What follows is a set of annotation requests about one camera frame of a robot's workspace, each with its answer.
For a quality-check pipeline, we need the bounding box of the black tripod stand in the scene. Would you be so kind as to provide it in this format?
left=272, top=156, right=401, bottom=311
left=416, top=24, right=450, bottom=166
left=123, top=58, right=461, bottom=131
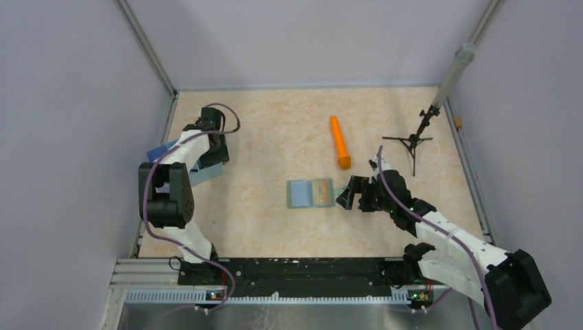
left=382, top=105, right=440, bottom=176

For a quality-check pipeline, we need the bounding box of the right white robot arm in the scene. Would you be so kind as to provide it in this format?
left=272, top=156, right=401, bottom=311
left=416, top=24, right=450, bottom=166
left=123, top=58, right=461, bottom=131
left=335, top=169, right=552, bottom=329

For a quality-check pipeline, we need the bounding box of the gold card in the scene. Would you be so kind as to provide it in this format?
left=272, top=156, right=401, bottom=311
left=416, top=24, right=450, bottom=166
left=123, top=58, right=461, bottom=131
left=311, top=179, right=333, bottom=206

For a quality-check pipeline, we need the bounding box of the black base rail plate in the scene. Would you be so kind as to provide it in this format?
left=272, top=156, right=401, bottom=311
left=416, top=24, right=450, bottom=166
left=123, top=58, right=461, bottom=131
left=177, top=257, right=431, bottom=298

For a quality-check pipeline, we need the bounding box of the small orange block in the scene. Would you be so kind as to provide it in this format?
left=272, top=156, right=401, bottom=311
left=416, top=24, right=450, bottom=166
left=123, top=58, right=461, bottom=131
left=453, top=115, right=463, bottom=129

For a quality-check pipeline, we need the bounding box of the green card holder wallet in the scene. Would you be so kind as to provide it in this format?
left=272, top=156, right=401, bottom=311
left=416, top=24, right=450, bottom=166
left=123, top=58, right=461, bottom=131
left=286, top=178, right=346, bottom=209

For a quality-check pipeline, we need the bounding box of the blue three-compartment organizer box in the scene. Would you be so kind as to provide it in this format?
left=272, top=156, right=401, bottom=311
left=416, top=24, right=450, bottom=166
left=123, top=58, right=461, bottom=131
left=146, top=139, right=223, bottom=186

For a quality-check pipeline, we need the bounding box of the orange cylinder tube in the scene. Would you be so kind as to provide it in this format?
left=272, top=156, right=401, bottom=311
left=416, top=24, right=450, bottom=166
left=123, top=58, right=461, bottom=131
left=330, top=115, right=352, bottom=171

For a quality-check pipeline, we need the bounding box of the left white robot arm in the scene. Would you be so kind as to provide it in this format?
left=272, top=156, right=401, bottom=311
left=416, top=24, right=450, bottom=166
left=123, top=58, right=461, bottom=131
left=138, top=103, right=230, bottom=284

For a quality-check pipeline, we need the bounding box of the grey pole on tripod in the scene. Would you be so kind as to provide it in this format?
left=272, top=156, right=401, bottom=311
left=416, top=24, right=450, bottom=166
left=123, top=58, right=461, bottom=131
left=431, top=43, right=478, bottom=109

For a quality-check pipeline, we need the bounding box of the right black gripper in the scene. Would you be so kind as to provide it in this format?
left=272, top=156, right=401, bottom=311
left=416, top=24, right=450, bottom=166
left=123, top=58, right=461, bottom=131
left=337, top=175, right=395, bottom=213

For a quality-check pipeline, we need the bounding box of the white perforated cable tray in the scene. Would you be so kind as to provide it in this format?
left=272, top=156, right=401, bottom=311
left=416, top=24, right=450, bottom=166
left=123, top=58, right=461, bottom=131
left=124, top=289, right=430, bottom=305

